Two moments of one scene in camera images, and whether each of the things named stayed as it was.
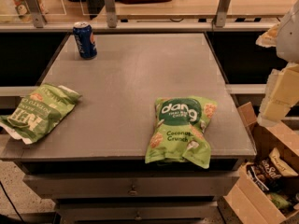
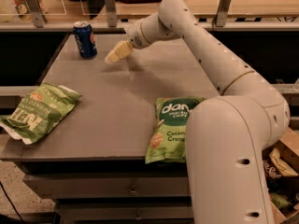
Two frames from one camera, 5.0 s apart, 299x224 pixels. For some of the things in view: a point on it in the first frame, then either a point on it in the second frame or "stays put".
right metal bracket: (222, 7) stays put
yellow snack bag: (283, 167) stays put
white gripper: (289, 36) → (135, 36)
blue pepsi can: (85, 39) stays put
